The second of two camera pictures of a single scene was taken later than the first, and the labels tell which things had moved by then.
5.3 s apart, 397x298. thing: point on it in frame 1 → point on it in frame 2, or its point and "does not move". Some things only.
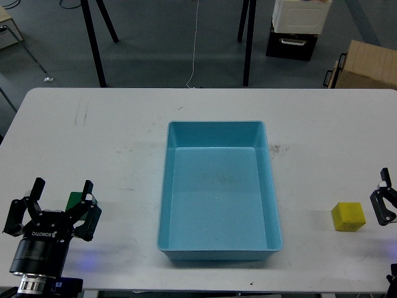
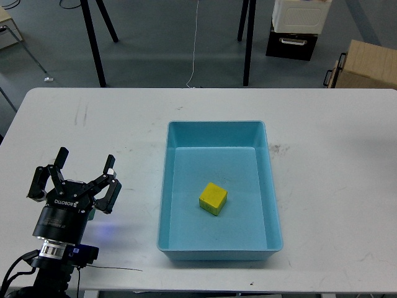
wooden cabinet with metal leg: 10,36 does not move
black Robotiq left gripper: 43,249 → 64,217
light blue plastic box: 218,201 does not move
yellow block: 348,216 → 213,198
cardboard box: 365,66 does not move
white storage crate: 301,16 does not move
